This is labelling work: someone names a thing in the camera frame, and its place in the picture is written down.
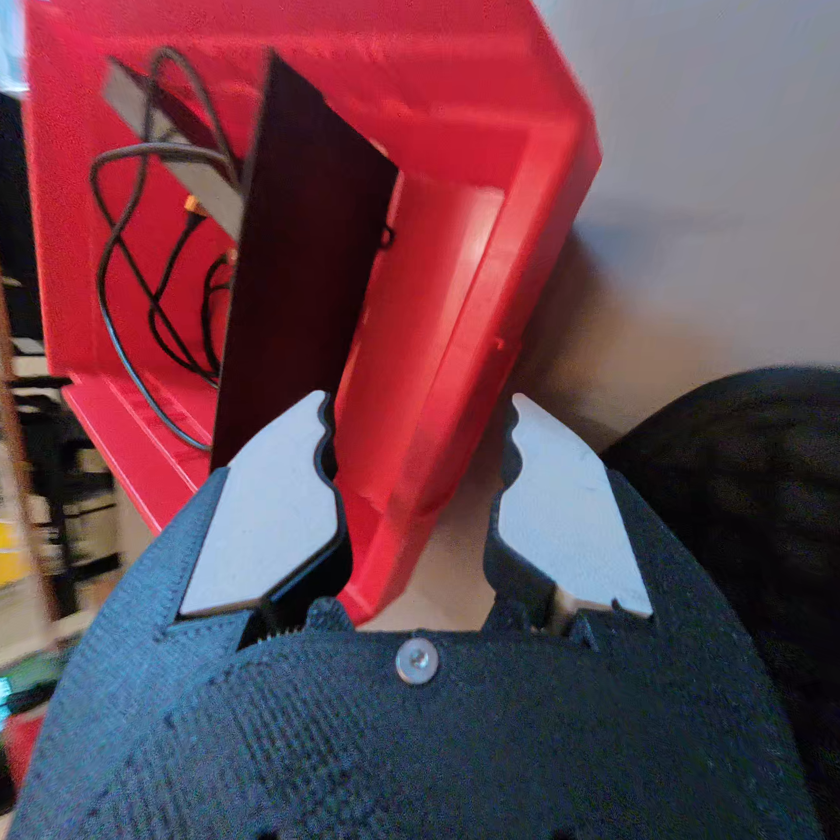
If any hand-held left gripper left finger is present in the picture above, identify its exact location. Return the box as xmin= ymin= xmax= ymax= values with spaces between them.
xmin=177 ymin=390 xmax=354 ymax=621

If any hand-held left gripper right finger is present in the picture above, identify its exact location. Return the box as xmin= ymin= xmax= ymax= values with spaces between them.
xmin=484 ymin=392 xmax=656 ymax=621

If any long black hub cable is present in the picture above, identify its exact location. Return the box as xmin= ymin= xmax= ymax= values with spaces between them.
xmin=91 ymin=46 xmax=245 ymax=454

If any orange plug braided cable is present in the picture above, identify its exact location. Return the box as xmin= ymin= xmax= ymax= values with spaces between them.
xmin=150 ymin=193 xmax=210 ymax=368

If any grey multi-port usb hub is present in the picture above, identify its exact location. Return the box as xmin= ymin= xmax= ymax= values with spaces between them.
xmin=101 ymin=56 xmax=248 ymax=240

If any red plastic bin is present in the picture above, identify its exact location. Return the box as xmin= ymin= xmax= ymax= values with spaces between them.
xmin=23 ymin=0 xmax=603 ymax=626

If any black textured rounded object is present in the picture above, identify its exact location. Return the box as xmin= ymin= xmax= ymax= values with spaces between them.
xmin=600 ymin=366 xmax=840 ymax=795

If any black divider panel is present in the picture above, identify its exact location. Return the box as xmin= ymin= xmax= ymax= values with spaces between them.
xmin=210 ymin=49 xmax=400 ymax=473

